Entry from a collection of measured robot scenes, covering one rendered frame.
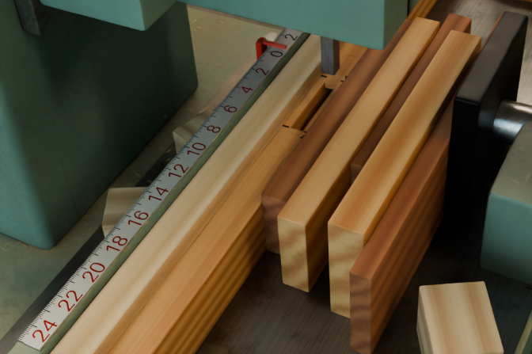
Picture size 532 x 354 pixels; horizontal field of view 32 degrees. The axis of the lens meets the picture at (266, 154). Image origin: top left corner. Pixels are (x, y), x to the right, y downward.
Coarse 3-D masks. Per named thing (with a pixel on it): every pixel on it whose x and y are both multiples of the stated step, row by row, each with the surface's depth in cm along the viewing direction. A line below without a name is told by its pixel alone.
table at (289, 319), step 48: (480, 0) 72; (528, 48) 67; (528, 96) 63; (432, 240) 54; (480, 240) 54; (240, 288) 53; (288, 288) 52; (528, 288) 51; (240, 336) 50; (288, 336) 50; (336, 336) 50; (384, 336) 49; (528, 336) 49
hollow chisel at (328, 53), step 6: (324, 42) 57; (330, 42) 57; (336, 42) 57; (324, 48) 57; (330, 48) 57; (336, 48) 57; (324, 54) 58; (330, 54) 57; (336, 54) 58; (324, 60) 58; (330, 60) 58; (336, 60) 58; (324, 66) 58; (330, 66) 58; (336, 66) 58; (324, 72) 59; (330, 72) 58
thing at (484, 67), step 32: (512, 32) 53; (480, 64) 51; (512, 64) 54; (480, 96) 49; (512, 96) 56; (480, 128) 50; (512, 128) 53; (448, 160) 52; (480, 160) 53; (448, 192) 54; (480, 192) 56
